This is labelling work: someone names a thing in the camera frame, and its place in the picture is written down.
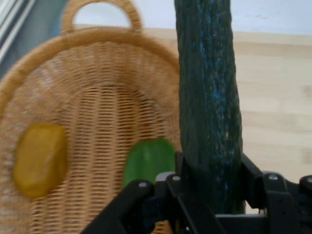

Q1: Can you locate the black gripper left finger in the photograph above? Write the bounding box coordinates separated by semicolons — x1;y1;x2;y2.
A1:
80;151;226;234

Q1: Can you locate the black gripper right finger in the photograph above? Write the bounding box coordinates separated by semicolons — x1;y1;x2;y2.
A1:
240;153;312;234

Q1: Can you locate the long dark green cucumber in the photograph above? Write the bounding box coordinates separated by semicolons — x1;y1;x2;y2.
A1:
174;0;246;215

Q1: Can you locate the green bell pepper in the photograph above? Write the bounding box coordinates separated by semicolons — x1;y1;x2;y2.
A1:
122;138;176;190

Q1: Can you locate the bamboo cutting board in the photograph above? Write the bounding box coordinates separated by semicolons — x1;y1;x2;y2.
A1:
72;23;312;215

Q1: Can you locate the yellow bell pepper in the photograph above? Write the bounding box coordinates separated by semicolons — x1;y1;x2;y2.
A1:
13;121;69;198

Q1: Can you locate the woven wicker basket with handles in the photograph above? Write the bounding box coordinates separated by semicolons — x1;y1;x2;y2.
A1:
0;0;183;234

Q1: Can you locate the aluminium rail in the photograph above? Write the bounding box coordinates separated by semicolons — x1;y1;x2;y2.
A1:
0;0;38;64

